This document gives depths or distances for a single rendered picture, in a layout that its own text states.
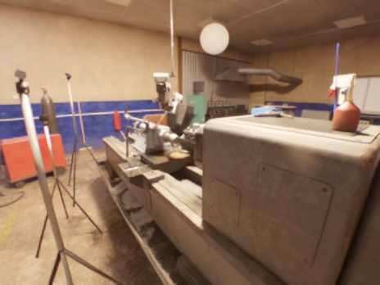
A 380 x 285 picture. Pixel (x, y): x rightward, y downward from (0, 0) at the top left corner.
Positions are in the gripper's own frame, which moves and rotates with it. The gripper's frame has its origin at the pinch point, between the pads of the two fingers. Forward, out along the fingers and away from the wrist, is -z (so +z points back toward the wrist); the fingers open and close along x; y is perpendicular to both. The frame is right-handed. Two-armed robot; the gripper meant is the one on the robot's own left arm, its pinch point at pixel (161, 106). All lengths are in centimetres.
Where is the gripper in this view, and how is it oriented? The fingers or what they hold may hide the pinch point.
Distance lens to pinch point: 155.1
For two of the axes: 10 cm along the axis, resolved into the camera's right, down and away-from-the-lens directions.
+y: -9.4, 0.9, -3.3
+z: 0.0, -9.7, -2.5
